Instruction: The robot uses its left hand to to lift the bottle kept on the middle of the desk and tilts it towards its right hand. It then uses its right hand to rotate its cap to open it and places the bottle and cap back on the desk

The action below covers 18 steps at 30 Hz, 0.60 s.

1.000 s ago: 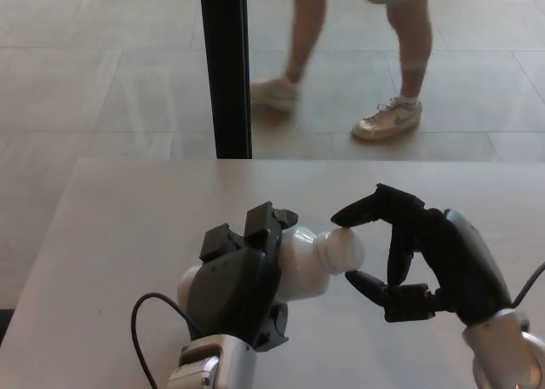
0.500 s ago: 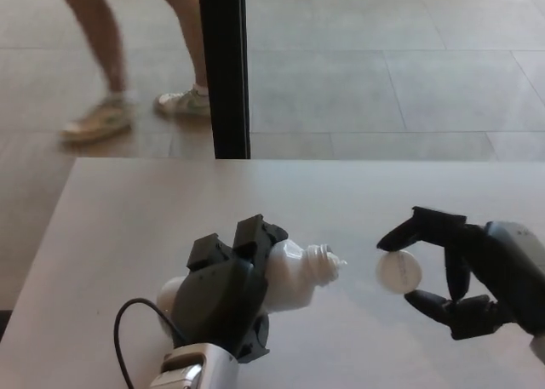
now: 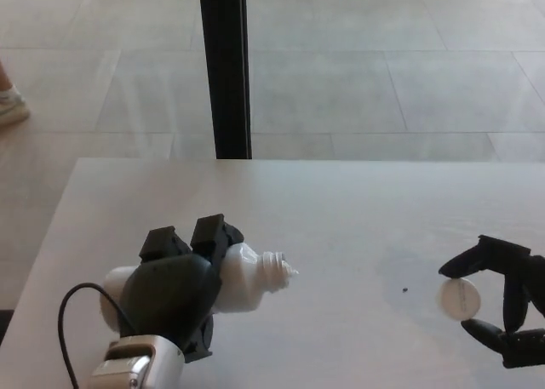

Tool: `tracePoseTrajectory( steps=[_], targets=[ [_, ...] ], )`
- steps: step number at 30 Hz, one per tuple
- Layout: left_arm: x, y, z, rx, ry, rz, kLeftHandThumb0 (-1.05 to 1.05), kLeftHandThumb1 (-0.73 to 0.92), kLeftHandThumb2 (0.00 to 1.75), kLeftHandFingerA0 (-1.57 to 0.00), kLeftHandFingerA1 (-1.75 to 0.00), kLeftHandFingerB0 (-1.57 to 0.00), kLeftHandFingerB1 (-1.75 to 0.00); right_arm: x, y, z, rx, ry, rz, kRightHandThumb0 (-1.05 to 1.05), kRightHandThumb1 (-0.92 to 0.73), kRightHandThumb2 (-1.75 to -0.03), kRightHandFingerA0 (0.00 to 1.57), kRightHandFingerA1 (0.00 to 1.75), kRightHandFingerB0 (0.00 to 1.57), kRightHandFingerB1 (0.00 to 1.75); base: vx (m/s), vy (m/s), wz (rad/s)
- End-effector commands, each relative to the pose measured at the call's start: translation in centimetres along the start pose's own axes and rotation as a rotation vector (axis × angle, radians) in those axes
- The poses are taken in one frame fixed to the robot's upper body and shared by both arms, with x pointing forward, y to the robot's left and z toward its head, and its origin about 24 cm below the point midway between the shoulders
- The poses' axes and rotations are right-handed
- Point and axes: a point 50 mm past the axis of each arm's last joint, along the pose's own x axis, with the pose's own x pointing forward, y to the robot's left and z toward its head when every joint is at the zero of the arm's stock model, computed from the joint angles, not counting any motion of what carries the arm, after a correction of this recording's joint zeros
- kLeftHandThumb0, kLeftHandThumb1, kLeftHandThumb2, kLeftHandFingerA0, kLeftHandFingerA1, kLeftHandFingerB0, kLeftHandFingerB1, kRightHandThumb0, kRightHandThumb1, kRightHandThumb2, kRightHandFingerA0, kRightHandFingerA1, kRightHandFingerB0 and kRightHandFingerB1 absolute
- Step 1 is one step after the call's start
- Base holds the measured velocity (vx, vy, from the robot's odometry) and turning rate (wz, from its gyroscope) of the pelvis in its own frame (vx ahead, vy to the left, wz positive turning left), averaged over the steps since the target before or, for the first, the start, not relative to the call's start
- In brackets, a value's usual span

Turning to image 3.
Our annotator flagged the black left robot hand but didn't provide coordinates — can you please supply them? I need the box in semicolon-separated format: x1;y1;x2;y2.
120;213;246;364

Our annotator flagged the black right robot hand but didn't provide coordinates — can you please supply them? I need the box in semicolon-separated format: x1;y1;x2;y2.
438;234;545;369

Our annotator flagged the white bottle cap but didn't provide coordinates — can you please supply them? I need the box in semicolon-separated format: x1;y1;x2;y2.
436;277;482;321

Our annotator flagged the white plastic bottle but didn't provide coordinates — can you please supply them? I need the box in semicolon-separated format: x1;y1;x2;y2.
100;242;300;335

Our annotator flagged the white shoe of person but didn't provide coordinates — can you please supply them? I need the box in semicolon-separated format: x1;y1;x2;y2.
0;59;32;129

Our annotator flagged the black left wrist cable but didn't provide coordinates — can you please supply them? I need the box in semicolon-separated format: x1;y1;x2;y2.
57;282;138;389

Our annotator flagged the black vertical window post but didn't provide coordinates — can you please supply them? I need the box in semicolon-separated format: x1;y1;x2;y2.
198;0;253;160

